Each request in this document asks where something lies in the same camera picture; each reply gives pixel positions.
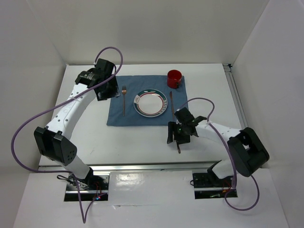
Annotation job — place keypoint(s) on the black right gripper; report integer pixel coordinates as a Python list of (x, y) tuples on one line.
[(173, 127)]

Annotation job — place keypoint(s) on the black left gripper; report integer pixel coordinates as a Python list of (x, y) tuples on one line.
[(114, 92)]

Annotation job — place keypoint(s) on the copper fork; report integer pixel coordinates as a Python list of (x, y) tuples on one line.
[(124, 91)]

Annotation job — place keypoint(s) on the blue cloth placemat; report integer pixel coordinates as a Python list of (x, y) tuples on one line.
[(136, 84)]

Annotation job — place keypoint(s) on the white plate with green rim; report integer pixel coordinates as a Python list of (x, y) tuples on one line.
[(150, 103)]

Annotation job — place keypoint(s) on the copper knife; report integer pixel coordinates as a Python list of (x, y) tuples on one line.
[(172, 105)]

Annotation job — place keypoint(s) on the red mug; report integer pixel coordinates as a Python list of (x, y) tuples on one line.
[(174, 79)]

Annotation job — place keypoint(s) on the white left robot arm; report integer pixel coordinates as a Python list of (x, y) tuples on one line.
[(53, 140)]

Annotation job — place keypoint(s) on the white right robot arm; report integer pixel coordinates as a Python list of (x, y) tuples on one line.
[(216, 133)]

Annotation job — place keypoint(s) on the aluminium table edge rail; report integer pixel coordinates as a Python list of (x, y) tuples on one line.
[(172, 166)]

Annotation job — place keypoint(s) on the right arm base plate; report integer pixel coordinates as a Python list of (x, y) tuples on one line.
[(207, 186)]

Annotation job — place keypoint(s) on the aluminium right side rail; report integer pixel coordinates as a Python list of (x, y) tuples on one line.
[(237, 95)]

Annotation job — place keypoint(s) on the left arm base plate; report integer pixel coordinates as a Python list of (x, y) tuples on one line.
[(98, 191)]

